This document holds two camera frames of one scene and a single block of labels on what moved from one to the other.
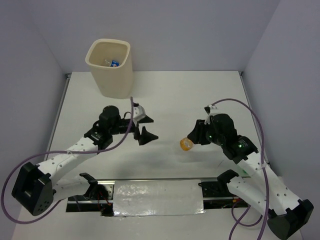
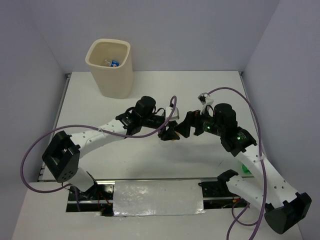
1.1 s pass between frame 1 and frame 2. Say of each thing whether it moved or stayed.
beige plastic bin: stayed
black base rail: stayed
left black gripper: moved
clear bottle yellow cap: moved
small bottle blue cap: stayed
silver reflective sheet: stayed
